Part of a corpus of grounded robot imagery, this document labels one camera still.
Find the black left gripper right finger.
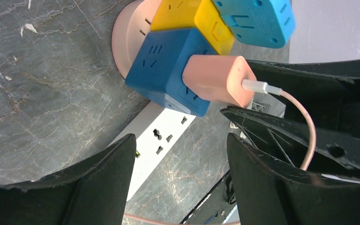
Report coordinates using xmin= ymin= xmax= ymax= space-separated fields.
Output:
xmin=227 ymin=133 xmax=360 ymax=225

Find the yellow cube socket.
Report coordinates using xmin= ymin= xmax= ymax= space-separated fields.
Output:
xmin=151 ymin=0 xmax=234 ymax=55

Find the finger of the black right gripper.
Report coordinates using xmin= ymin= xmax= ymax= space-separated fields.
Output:
xmin=220 ymin=57 xmax=360 ymax=179

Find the pink charging cable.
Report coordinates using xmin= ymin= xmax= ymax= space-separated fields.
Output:
xmin=123 ymin=79 xmax=317 ymax=225

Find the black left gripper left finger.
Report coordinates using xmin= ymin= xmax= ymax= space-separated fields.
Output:
xmin=0 ymin=134 xmax=136 ymax=225

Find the pink USB charger plug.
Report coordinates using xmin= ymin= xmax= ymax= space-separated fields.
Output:
xmin=182 ymin=54 xmax=256 ymax=108

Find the white power strip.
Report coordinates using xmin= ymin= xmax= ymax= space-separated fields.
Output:
xmin=111 ymin=102 xmax=196 ymax=201

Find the dark blue cube socket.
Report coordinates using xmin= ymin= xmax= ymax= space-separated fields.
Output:
xmin=125 ymin=28 xmax=216 ymax=117

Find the light blue cube adapter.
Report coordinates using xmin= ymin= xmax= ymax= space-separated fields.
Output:
xmin=213 ymin=0 xmax=296 ymax=49

